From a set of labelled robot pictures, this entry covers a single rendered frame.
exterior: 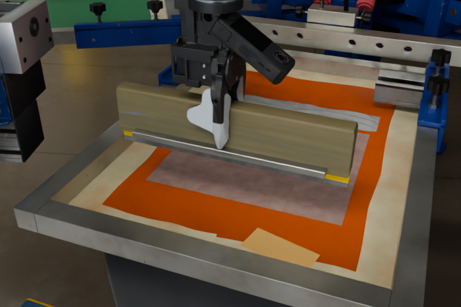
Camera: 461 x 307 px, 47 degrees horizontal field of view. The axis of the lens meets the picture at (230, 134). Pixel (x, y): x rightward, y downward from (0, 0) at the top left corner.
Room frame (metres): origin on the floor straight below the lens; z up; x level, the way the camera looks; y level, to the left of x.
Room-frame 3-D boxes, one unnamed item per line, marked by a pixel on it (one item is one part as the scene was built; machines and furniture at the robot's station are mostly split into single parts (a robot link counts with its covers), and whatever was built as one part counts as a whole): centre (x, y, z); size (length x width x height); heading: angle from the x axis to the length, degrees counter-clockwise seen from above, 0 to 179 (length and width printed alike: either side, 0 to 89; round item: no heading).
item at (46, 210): (0.89, -0.09, 0.97); 0.79 x 0.58 x 0.04; 159
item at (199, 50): (0.67, 0.03, 1.23); 0.09 x 0.08 x 0.12; 69
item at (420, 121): (1.01, -0.43, 0.98); 0.30 x 0.05 x 0.07; 159
